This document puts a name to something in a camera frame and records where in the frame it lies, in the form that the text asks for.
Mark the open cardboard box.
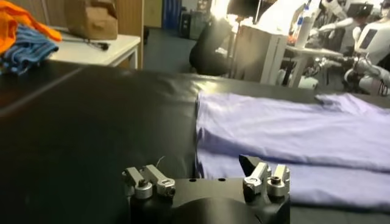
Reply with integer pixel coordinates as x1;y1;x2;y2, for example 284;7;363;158
63;0;119;41

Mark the white table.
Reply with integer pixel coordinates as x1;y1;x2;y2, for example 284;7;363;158
48;30;141;69

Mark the blue striped garment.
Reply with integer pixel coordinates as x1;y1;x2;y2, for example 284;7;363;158
0;24;59;75

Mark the tall white carton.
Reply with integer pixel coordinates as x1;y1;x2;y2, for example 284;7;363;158
233;24;289;85

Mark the orange garment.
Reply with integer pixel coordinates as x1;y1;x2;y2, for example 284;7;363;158
0;0;63;55

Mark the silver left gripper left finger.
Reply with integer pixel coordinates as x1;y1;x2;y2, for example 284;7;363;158
121;155;177;200

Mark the white humanoid robot with base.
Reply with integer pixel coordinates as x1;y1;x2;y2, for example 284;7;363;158
343;5;390;96

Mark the crouching person in black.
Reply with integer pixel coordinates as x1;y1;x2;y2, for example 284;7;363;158
188;18;236;77

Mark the black monitor screen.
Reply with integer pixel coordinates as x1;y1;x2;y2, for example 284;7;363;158
227;0;277;19

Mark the black table cover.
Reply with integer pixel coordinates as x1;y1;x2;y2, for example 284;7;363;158
0;65;390;224

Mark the white bottle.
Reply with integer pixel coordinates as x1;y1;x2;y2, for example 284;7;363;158
294;7;314;49

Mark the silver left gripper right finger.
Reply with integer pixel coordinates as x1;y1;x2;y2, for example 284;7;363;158
239;154;291;203

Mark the wooden partition panel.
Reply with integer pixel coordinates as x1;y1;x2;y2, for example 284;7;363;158
115;0;144;70

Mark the lavender t-shirt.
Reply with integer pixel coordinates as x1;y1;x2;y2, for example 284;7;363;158
194;91;390;212

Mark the white standing desk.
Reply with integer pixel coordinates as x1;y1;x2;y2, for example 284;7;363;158
285;45;345;89

